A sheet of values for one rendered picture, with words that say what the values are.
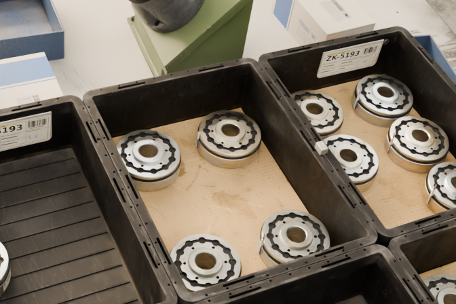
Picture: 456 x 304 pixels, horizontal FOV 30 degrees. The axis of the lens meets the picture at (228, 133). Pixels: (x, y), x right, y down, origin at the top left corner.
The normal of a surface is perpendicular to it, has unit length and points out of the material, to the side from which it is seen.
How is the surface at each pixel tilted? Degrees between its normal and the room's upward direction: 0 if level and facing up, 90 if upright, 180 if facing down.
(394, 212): 0
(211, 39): 90
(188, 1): 60
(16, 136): 90
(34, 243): 0
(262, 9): 0
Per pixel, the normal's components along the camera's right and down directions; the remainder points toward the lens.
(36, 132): 0.43, 0.68
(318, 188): -0.89, 0.22
